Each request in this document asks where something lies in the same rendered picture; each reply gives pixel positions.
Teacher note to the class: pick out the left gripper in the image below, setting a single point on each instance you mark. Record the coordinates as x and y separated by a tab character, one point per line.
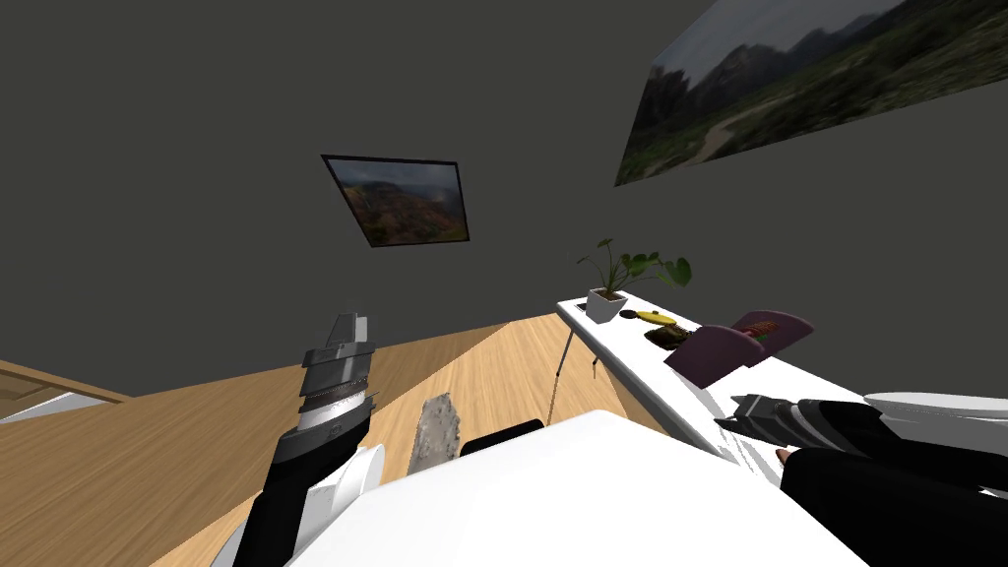
339	364

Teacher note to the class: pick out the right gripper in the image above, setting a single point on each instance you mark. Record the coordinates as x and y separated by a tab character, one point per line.
757	419

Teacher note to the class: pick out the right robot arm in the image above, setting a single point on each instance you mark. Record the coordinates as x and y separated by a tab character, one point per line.
890	480

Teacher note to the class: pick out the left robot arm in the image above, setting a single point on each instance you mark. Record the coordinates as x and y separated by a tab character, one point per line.
303	472

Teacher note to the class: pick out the white table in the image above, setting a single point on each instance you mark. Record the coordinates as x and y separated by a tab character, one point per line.
693	394

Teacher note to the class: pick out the dark brown bowl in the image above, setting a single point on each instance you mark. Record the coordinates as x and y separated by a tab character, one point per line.
669	337

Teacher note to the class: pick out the grey rough stone shape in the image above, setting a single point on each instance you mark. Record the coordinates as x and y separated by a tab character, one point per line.
435	437

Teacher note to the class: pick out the yellow banana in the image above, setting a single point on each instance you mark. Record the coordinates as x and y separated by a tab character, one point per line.
656	318

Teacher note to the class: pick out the black-framed landscape picture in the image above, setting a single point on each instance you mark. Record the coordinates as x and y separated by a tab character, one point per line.
402	203

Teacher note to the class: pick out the white plate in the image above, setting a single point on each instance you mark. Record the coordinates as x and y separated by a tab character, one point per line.
937	405

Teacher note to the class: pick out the green plant in white pot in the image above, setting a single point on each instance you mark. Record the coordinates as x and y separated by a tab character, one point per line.
618	287

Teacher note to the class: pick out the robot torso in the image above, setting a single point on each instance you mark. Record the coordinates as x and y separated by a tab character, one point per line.
567	504

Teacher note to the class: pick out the large mountain landscape picture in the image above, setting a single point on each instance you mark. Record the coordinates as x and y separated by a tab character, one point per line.
787	87

